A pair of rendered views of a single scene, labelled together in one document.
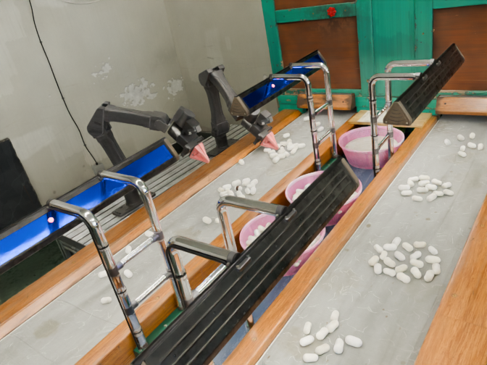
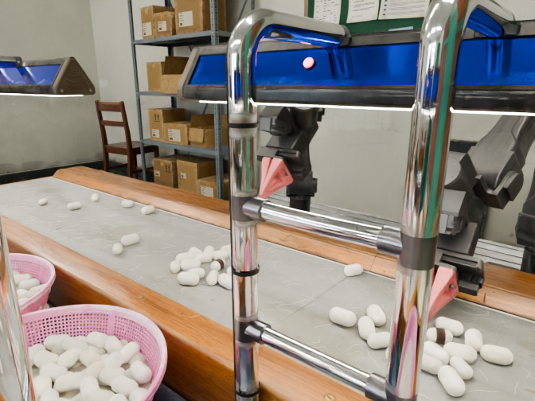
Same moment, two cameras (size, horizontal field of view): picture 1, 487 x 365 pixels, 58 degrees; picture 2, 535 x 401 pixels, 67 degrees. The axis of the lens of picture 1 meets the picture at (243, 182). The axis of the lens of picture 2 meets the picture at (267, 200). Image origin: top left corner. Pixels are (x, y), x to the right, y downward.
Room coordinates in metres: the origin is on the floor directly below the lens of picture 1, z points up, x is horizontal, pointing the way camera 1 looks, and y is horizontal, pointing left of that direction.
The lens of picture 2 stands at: (1.58, -0.64, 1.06)
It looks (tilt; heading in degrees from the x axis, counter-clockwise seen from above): 16 degrees down; 87
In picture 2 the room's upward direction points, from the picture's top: straight up
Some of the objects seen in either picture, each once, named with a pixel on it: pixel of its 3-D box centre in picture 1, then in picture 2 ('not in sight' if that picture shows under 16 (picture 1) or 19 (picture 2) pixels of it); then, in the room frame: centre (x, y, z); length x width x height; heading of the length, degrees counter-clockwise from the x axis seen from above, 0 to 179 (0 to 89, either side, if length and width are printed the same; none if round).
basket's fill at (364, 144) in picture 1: (371, 150); not in sight; (1.68, -0.56, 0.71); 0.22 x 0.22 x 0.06
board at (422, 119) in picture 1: (388, 118); not in sight; (1.85, -0.70, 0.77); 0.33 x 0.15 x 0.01; 49
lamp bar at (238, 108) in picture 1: (282, 79); (412, 68); (1.74, -0.24, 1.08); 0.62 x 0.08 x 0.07; 139
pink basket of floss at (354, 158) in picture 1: (371, 148); not in sight; (1.68, -0.56, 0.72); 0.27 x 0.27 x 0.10
